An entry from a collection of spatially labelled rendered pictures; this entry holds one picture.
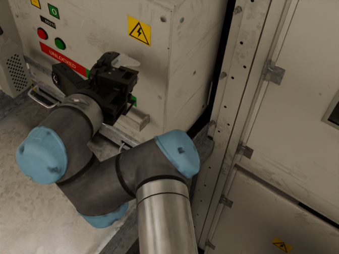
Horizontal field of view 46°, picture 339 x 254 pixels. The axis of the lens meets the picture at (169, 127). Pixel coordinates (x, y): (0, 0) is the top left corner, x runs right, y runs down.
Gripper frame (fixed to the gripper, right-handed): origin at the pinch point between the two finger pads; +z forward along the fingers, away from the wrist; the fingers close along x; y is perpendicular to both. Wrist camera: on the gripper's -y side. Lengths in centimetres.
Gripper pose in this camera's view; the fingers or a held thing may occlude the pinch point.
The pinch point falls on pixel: (121, 57)
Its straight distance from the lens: 86.4
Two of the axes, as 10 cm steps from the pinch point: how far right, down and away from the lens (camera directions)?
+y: 9.4, 3.0, -1.7
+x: 1.4, -7.7, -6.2
